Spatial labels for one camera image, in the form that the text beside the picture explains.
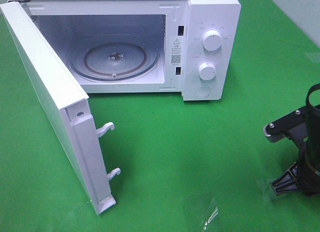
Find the glass microwave turntable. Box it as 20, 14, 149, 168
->
70, 42, 160, 82

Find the white warning label sticker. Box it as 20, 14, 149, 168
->
169, 36, 183, 65

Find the white microwave door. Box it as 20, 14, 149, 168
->
0, 2, 121, 214

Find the round microwave door button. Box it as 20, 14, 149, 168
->
195, 85, 211, 98

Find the white microwave knob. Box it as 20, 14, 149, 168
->
198, 62, 217, 81
202, 29, 223, 52

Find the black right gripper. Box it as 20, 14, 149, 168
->
263, 106, 309, 196

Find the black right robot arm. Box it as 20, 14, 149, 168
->
263, 105, 320, 196

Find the clear tape patch far right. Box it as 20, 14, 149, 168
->
257, 176, 298, 225

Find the white microwave oven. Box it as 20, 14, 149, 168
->
6, 0, 241, 101

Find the clear tape patch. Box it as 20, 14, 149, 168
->
257, 176, 298, 225
182, 191, 220, 230

